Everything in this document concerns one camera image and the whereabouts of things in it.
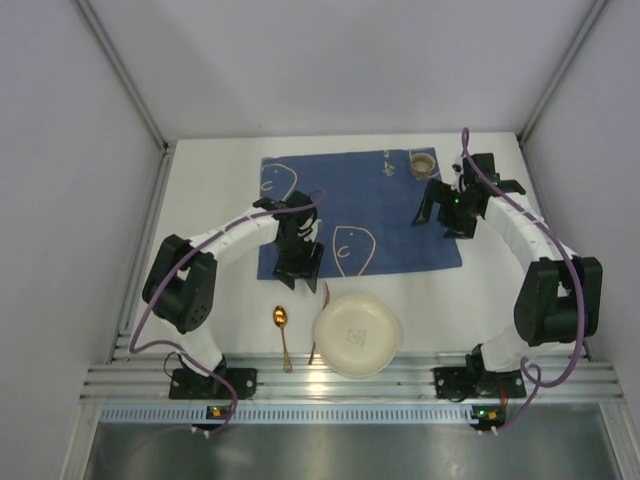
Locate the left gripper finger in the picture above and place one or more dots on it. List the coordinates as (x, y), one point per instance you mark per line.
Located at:
(314, 266)
(288, 277)

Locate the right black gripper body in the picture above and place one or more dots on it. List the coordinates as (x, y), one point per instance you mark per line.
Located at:
(441, 209)

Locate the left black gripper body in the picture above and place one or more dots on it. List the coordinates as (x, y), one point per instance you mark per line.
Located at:
(300, 261)

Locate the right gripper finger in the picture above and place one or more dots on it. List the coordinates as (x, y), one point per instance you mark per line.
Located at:
(461, 230)
(431, 196)

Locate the gold metal spoon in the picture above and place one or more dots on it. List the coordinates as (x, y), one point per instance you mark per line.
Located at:
(280, 319)

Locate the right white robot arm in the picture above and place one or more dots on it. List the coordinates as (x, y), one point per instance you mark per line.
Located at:
(559, 300)

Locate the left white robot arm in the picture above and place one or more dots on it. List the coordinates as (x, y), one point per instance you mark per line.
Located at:
(179, 289)

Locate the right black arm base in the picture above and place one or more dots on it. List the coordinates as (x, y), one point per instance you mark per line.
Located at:
(474, 381)

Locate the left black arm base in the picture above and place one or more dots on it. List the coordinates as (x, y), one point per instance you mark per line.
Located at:
(185, 384)

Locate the brown fork under plate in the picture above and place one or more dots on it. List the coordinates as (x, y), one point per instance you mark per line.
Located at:
(326, 300)

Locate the cream ceramic plate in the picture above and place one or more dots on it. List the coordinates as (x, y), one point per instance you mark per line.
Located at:
(357, 336)

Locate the slotted cable duct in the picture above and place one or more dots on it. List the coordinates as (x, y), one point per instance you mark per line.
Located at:
(299, 414)

